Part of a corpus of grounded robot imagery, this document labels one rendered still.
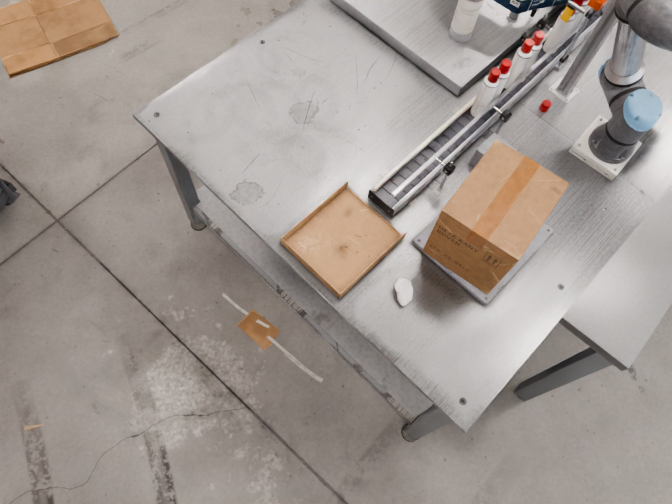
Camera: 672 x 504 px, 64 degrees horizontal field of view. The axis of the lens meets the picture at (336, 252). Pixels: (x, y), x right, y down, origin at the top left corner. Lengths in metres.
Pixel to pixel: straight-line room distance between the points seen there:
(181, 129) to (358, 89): 0.65
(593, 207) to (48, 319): 2.27
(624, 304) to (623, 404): 0.94
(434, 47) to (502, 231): 0.91
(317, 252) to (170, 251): 1.14
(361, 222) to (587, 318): 0.76
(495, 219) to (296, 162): 0.71
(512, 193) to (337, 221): 0.55
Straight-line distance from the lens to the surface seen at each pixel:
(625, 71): 1.97
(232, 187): 1.83
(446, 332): 1.67
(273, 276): 2.33
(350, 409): 2.42
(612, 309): 1.89
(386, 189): 1.77
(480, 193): 1.54
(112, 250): 2.77
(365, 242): 1.72
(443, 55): 2.16
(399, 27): 2.23
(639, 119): 1.95
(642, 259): 2.02
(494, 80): 1.88
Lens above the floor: 2.39
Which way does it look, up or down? 66 degrees down
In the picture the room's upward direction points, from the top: 7 degrees clockwise
